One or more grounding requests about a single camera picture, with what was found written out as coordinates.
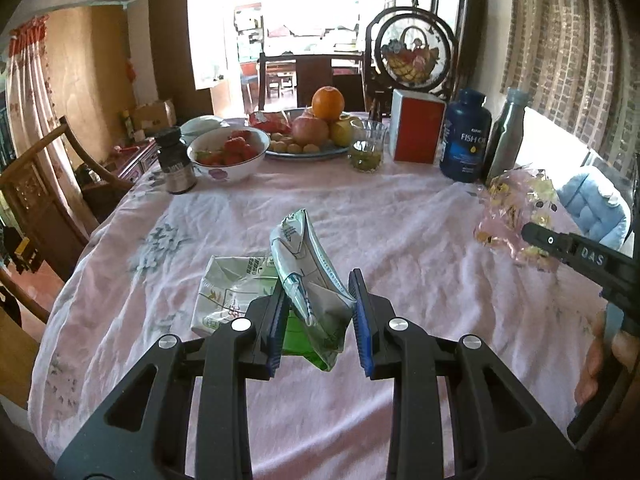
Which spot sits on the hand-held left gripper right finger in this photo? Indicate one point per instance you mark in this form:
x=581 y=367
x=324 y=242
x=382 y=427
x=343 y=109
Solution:
x=361 y=330

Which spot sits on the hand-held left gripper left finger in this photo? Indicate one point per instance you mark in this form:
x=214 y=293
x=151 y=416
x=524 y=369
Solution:
x=277 y=330

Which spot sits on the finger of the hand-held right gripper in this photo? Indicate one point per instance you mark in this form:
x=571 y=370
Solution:
x=545 y=242

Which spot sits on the pink yellow plastic wrapper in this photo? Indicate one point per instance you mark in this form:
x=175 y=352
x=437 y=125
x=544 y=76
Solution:
x=505 y=210

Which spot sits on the green white snack packet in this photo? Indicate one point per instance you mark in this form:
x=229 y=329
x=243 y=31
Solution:
x=310 y=280

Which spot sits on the person's right hand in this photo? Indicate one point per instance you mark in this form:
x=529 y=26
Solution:
x=589 y=360

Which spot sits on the light blue cushion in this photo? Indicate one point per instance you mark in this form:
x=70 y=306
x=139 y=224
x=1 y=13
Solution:
x=595 y=200

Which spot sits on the green white paper carton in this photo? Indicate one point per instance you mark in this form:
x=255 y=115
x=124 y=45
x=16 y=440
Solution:
x=225 y=290

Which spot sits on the grey thermos bottle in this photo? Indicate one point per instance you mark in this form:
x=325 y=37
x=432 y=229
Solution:
x=502 y=145

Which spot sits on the pink floral tablecloth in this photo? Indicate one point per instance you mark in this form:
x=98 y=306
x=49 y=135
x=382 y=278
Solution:
x=400 y=220

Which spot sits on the blue supplement bottle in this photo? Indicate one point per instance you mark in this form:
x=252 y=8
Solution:
x=465 y=145

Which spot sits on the white floral bowl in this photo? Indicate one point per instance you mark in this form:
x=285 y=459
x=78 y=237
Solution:
x=230 y=172

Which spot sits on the red white box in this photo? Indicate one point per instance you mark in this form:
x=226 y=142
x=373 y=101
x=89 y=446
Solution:
x=417 y=132

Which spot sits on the white fruit plate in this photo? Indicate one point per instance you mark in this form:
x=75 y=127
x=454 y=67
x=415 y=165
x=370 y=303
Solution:
x=310 y=156

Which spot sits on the glass cup with tea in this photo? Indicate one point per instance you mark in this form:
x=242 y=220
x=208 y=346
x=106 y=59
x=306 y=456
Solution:
x=367 y=150

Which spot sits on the pile of small yellow fruits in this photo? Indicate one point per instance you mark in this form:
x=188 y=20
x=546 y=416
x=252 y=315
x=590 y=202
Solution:
x=295 y=148

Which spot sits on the pile of red fruit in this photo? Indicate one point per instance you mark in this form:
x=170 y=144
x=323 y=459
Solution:
x=235 y=147

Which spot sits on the dark supplement jar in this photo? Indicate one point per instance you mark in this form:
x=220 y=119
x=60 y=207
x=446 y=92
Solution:
x=175 y=170

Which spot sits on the yellow green apple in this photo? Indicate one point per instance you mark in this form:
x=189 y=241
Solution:
x=342 y=132

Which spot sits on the red apple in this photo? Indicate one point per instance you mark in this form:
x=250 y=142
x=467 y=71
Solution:
x=310 y=130

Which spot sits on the brick pattern curtain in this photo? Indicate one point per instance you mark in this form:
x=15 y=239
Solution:
x=565 y=35

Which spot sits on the red foil snack bag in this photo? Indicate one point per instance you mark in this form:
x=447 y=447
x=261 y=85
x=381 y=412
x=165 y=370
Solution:
x=267 y=121

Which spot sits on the dark wooden side cabinet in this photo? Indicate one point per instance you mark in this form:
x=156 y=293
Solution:
x=135 y=165

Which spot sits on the white covered bowl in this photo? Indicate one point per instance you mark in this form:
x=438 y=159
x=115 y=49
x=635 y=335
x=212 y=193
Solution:
x=200 y=125

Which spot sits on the orange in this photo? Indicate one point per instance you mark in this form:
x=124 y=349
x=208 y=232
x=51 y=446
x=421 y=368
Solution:
x=328 y=102

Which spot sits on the round decorative fruit screen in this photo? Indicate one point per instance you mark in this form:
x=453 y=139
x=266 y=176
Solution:
x=410 y=55

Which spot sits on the small cardboard box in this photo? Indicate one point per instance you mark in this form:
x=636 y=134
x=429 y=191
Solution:
x=155 y=115

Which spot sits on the dark carved wooden cabinet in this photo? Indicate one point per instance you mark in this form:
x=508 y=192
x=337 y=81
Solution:
x=450 y=10

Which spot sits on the yellow green bottle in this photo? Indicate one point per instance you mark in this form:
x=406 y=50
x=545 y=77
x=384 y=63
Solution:
x=126 y=125

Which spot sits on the dark wooden dining chair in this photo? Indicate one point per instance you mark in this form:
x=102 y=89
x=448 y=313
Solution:
x=312 y=70

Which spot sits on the wooden armchair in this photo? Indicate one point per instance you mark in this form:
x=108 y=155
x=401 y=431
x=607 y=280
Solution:
x=30 y=195

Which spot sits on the pink floral curtain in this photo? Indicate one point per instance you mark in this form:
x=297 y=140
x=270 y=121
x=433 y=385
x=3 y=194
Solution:
x=30 y=95

